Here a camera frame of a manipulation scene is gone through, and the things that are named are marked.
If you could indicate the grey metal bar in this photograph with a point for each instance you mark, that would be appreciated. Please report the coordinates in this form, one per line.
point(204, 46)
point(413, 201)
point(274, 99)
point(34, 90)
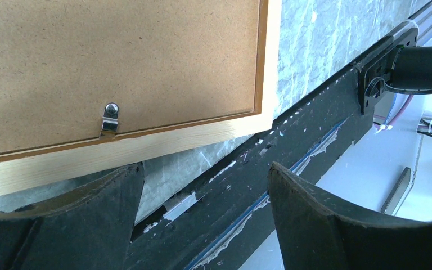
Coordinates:
point(398, 193)

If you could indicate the wooden picture frame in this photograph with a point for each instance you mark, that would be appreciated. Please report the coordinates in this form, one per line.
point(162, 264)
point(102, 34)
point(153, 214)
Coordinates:
point(184, 74)

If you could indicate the aluminium extrusion rail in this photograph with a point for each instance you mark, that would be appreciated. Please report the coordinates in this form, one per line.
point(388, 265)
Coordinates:
point(423, 18)

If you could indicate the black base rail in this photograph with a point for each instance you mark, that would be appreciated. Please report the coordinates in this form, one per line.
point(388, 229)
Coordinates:
point(227, 214)

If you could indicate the metal frame clip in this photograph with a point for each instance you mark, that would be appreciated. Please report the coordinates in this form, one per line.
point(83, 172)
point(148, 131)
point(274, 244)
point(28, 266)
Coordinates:
point(109, 121)

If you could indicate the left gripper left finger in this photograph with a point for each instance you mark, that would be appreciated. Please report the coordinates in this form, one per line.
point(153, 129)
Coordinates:
point(88, 227)

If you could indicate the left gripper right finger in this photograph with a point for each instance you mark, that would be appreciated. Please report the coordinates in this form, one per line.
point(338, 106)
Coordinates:
point(319, 230)

